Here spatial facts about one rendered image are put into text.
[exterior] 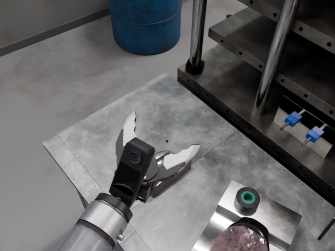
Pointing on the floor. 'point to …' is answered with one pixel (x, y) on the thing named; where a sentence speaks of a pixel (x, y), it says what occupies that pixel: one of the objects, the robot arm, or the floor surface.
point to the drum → (145, 25)
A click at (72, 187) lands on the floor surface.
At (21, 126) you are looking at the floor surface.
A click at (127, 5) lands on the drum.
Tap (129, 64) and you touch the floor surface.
